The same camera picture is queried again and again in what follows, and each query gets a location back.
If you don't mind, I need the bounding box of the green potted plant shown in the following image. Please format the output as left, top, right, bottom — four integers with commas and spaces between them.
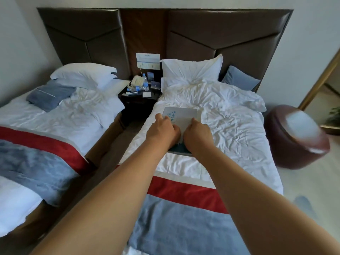
325, 106, 340, 128

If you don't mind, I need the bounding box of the light blue calligraphy brochure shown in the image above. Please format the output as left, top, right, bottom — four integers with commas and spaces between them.
162, 106, 202, 157

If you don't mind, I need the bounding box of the person's left hand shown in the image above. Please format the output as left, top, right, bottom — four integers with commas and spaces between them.
145, 113, 181, 152

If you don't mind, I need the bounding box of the brown wooden headboard panel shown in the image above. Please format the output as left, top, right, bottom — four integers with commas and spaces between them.
119, 9, 168, 77

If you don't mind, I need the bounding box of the person's right hand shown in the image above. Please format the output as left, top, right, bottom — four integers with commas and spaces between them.
183, 117, 214, 154

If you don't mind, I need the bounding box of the dark padded headboard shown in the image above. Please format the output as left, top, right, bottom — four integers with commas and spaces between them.
166, 9, 294, 93
37, 7, 131, 80

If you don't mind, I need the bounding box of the beige wall switch panel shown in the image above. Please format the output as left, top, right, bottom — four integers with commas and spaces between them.
138, 62, 160, 70

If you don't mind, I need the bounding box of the beige telephone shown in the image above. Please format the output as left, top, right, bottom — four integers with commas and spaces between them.
130, 75, 145, 89

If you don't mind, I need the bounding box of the person's right forearm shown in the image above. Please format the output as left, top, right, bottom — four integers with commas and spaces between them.
191, 143, 340, 255

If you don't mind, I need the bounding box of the dark nightstand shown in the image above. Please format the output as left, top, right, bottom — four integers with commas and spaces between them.
118, 77, 162, 128

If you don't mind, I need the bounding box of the blue grey cushion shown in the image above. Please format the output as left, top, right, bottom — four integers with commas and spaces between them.
221, 65, 261, 91
26, 80, 77, 112

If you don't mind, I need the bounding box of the person's left forearm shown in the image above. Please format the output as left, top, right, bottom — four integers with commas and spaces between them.
30, 139, 170, 255

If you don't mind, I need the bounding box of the brown leather ottoman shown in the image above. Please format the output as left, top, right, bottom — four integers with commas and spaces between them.
264, 104, 331, 170

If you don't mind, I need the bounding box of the white notice card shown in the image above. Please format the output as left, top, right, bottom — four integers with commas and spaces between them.
135, 53, 161, 64

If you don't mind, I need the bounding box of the gold framed mirror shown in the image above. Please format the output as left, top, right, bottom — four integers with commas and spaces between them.
299, 49, 340, 136

